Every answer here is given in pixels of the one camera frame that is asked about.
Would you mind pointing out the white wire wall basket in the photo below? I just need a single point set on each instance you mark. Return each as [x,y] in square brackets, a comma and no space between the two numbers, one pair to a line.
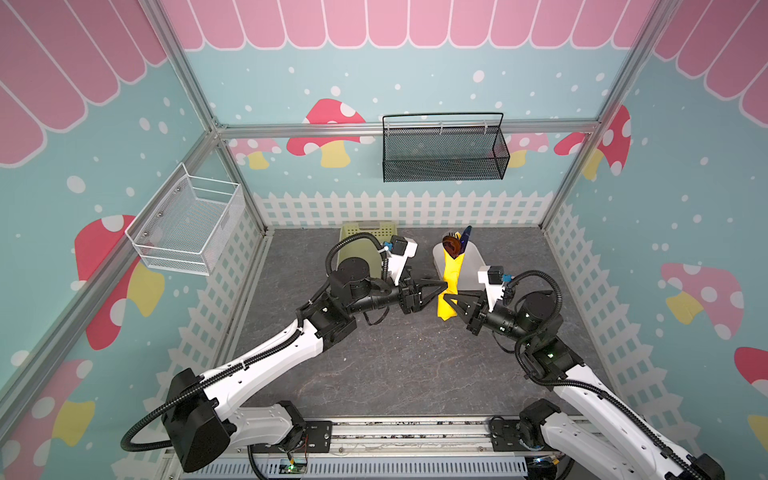
[187,224]

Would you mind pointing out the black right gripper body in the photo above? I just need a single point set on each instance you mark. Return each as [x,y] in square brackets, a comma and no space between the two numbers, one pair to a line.
[475,311]

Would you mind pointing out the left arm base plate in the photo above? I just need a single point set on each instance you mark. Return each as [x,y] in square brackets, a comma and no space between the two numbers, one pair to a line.
[312,436]

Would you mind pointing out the yellow paper napkin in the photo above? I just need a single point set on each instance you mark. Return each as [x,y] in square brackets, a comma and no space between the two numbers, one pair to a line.
[450,270]

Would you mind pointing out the black mesh wall basket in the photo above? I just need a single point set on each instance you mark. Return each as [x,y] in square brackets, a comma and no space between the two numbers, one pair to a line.
[437,147]

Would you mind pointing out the green perforated plastic basket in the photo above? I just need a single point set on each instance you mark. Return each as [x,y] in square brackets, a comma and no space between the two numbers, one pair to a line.
[364,249]

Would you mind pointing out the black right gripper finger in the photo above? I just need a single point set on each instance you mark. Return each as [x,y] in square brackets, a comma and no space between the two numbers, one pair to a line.
[478,298]
[461,305]

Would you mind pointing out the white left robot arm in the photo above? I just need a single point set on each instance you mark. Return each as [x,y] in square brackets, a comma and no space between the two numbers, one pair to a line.
[203,414]

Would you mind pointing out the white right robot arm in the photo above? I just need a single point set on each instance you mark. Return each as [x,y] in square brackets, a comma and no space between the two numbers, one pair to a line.
[625,446]

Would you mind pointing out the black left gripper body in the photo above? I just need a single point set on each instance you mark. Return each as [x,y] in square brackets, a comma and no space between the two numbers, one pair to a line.
[405,300]

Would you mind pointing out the purple knife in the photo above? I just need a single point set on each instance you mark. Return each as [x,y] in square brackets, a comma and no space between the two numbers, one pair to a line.
[464,238]

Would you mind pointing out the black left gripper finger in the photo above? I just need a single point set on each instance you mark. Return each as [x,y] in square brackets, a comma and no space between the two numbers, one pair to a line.
[429,296]
[439,284]

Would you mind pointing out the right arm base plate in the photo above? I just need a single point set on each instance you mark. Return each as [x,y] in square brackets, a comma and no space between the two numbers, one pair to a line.
[509,435]

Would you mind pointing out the purple spoon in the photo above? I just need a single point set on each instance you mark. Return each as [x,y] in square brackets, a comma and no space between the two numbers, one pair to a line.
[452,245]

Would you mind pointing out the white plastic tub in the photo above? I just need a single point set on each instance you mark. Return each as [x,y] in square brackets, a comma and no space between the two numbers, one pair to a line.
[473,262]

